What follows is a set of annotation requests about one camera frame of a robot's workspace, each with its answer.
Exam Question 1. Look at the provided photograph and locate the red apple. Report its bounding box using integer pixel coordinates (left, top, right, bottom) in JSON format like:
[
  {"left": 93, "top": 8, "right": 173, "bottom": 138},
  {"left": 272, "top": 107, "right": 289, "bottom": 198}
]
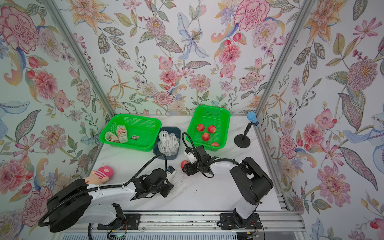
[
  {"left": 202, "top": 133, "right": 211, "bottom": 142},
  {"left": 197, "top": 124, "right": 205, "bottom": 132}
]

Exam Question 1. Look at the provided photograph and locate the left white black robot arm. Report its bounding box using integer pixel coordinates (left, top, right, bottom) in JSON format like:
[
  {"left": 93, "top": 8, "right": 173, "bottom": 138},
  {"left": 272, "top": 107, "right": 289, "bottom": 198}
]
[{"left": 38, "top": 155, "right": 174, "bottom": 233}]

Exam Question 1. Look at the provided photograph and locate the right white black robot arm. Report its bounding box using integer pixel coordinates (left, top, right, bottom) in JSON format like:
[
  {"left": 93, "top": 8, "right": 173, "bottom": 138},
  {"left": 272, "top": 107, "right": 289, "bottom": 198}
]
[{"left": 181, "top": 133, "right": 274, "bottom": 230}]

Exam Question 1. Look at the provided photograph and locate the right green plastic basket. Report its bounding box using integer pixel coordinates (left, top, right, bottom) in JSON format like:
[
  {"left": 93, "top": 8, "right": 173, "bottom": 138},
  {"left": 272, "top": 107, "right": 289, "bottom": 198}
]
[{"left": 187, "top": 106, "right": 231, "bottom": 152}]

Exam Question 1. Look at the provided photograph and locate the green plastic basket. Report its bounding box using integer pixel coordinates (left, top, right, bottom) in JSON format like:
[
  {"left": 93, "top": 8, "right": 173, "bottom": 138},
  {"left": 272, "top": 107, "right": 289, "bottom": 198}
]
[
  {"left": 99, "top": 114, "right": 162, "bottom": 152},
  {"left": 187, "top": 106, "right": 231, "bottom": 152}
]

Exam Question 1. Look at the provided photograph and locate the blue microphone on black stand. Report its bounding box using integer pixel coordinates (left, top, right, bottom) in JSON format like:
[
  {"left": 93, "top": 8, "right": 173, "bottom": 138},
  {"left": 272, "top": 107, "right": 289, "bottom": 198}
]
[{"left": 234, "top": 112, "right": 259, "bottom": 149}]

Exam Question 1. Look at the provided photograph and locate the left green plastic basket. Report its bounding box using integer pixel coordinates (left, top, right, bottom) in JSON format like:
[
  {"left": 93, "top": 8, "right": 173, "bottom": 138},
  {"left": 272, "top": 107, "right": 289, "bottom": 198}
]
[{"left": 99, "top": 114, "right": 162, "bottom": 152}]

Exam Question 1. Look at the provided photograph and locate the pink plush toy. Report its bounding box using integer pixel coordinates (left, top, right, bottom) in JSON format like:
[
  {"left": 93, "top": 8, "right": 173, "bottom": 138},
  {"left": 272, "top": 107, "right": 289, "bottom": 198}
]
[{"left": 84, "top": 164, "right": 115, "bottom": 185}]

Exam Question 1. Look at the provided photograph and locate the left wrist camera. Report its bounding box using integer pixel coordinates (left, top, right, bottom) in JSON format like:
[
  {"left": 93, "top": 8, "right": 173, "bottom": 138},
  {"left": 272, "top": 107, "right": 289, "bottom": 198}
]
[{"left": 167, "top": 166, "right": 176, "bottom": 178}]

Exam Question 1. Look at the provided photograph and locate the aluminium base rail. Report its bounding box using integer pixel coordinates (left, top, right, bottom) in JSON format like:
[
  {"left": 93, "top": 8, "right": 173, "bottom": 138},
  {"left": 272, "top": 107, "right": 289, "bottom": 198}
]
[{"left": 47, "top": 211, "right": 307, "bottom": 233}]

